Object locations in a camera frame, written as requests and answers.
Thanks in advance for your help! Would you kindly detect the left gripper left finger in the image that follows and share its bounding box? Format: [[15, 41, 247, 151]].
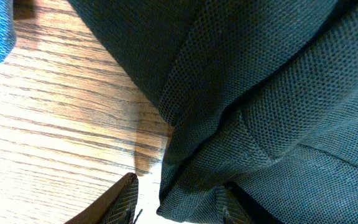
[[65, 172, 139, 224]]

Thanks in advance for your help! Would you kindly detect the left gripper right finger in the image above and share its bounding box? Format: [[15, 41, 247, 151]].
[[216, 185, 254, 224]]

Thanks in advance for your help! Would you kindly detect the black polo shirt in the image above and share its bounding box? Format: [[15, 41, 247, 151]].
[[71, 0, 358, 223]]

